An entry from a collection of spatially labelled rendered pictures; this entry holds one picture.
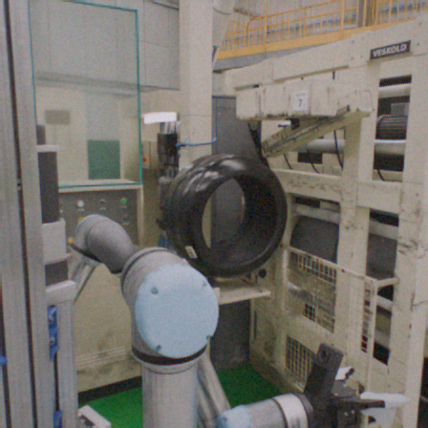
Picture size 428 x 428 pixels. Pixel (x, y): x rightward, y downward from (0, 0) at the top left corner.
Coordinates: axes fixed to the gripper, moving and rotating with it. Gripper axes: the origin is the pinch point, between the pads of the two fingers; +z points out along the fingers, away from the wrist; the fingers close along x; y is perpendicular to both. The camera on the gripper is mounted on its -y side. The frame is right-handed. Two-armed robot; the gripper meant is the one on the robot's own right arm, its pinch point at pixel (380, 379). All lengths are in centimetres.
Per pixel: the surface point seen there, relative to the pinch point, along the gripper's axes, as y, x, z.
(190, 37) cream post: -115, -129, 10
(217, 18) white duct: -137, -156, 37
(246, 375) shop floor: 83, -176, 56
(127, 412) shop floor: 84, -170, -23
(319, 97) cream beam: -75, -74, 44
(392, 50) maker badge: -93, -63, 71
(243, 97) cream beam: -86, -126, 35
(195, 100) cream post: -85, -133, 12
